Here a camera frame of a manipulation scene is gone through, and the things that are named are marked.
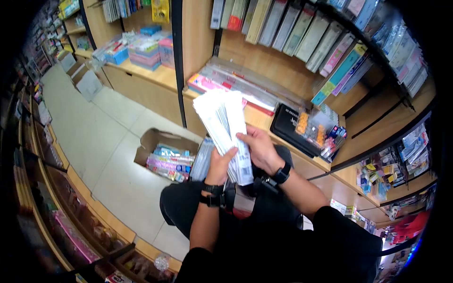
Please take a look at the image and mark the person's legs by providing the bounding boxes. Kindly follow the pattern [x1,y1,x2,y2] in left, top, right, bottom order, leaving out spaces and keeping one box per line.
[159,144,312,245]

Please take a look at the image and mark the pile of colourful packets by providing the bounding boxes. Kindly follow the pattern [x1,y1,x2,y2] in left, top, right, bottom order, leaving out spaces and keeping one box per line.
[146,143,196,183]

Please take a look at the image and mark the small cardboard carton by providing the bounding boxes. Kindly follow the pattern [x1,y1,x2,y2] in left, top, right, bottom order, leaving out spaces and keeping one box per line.
[57,50,77,73]

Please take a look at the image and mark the large cardboard carton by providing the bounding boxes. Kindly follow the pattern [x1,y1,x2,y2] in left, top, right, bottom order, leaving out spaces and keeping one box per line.
[72,68,104,103]

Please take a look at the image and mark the person's left hand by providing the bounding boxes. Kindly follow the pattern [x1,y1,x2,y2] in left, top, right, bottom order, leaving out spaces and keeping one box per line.
[206,147,239,186]

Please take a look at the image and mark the stack of white packets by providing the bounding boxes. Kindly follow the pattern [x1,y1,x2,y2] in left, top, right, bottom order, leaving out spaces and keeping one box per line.
[192,88,255,187]

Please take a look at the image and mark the person's left thumb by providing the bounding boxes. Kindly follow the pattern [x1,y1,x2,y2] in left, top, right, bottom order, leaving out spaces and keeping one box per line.
[219,147,239,161]

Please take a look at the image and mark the person's right hand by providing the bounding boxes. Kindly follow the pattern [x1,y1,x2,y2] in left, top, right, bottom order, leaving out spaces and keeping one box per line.
[236,125,286,175]

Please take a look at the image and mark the open cardboard box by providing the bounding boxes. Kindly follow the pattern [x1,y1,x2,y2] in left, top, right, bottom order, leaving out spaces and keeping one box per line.
[134,127,200,183]

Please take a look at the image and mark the person's right thumb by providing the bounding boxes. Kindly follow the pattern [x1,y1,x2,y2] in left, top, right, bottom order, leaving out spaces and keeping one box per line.
[236,132,257,146]

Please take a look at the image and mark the bundle of clear blue packets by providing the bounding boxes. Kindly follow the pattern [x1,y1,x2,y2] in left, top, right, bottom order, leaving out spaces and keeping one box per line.
[190,137,216,182]

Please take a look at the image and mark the black wrist band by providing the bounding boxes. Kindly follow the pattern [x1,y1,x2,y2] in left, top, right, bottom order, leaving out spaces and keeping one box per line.
[253,161,292,195]
[199,180,236,213]

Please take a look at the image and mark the person's body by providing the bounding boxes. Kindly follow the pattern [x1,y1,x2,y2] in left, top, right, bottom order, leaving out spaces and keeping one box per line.
[175,205,384,283]

